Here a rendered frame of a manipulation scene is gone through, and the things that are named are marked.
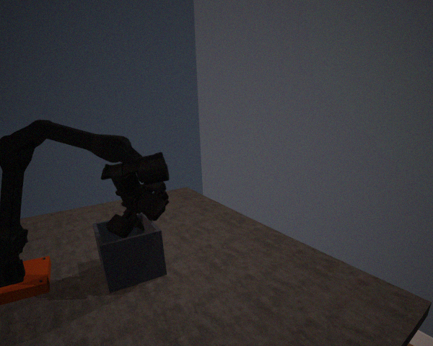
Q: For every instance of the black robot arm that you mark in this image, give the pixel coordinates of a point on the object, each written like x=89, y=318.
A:
x=16, y=153

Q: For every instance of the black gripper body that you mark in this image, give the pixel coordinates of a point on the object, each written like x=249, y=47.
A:
x=123, y=225

